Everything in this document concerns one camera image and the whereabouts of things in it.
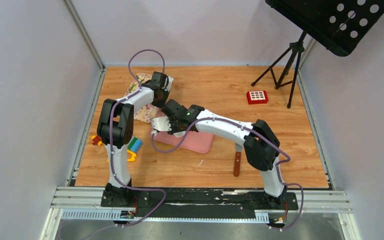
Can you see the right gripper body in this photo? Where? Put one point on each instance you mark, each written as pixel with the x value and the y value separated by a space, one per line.
pixel 175 126

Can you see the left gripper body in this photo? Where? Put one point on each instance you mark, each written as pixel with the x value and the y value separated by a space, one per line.
pixel 160 103

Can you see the pink plastic tray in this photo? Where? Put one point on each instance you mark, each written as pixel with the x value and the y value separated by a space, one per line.
pixel 199 142

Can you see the white dough ball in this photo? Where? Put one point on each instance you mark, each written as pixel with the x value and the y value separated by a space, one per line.
pixel 179 134

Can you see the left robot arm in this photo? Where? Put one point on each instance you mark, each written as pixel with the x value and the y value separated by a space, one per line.
pixel 116 128

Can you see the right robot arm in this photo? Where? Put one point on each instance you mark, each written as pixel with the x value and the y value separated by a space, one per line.
pixel 257 140

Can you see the floral cutting mat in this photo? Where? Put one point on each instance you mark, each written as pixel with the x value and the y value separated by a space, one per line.
pixel 148 112

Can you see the blue green toy brick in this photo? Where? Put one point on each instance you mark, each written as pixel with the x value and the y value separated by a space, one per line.
pixel 135 145

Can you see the yellow triangular toy block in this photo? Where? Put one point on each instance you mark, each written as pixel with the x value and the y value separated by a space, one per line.
pixel 130 156

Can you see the red yellow toy piece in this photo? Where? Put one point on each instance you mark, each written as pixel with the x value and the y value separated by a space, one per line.
pixel 97 141

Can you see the red grid box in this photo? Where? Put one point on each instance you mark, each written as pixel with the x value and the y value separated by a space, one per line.
pixel 257 97

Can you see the black music stand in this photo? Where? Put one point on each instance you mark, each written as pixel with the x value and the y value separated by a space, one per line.
pixel 338 25

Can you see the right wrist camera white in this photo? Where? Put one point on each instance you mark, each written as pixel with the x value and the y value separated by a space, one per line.
pixel 161 124

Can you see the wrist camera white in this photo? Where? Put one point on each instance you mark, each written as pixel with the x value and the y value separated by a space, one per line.
pixel 161 124
pixel 169 83

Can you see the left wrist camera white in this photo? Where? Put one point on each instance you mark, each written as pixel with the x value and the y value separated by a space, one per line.
pixel 169 83

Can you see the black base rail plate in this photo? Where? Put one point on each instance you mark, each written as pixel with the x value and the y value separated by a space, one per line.
pixel 198 203

